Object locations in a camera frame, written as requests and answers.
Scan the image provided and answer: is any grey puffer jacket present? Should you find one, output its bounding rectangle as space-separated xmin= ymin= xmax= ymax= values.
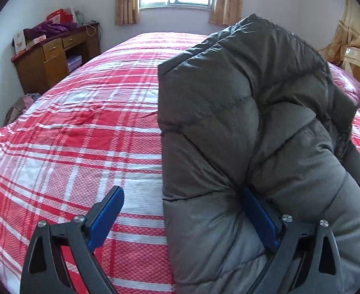
xmin=157 ymin=13 xmax=360 ymax=294

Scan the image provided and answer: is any wooden desk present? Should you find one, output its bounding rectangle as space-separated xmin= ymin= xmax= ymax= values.
xmin=11 ymin=21 xmax=101 ymax=95

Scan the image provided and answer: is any pink pillow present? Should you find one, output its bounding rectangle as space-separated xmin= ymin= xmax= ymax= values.
xmin=327 ymin=62 xmax=360 ymax=103

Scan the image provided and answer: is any white printed box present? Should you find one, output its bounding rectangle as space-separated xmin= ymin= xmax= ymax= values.
xmin=13 ymin=32 xmax=27 ymax=52

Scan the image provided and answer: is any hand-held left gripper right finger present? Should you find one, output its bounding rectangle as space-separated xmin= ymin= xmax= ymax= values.
xmin=241 ymin=187 xmax=344 ymax=294

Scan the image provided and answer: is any pink flat box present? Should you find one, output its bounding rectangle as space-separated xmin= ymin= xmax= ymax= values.
xmin=25 ymin=35 xmax=47 ymax=49

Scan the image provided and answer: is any yellow curtain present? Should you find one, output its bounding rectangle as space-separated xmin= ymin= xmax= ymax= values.
xmin=319 ymin=0 xmax=360 ymax=65

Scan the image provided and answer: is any clothes pile on floor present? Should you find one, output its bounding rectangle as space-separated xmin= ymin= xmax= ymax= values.
xmin=4 ymin=93 xmax=41 ymax=126

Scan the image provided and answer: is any red paper bag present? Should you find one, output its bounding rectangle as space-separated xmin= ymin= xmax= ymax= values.
xmin=47 ymin=8 xmax=76 ymax=25

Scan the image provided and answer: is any purple box in desk shelf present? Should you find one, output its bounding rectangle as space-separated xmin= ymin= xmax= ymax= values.
xmin=67 ymin=55 xmax=82 ymax=72

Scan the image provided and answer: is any purple garment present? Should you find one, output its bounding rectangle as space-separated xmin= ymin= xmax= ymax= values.
xmin=24 ymin=20 xmax=78 ymax=39

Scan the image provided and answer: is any beige patterned curtain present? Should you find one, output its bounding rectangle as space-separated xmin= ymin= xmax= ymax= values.
xmin=115 ymin=0 xmax=140 ymax=26
xmin=208 ymin=0 xmax=243 ymax=26

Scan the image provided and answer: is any red plaid bed sheet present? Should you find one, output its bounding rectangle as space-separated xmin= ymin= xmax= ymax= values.
xmin=0 ymin=32 xmax=360 ymax=294

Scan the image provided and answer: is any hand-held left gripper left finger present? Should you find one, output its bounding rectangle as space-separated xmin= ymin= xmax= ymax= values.
xmin=20 ymin=185 xmax=125 ymax=294

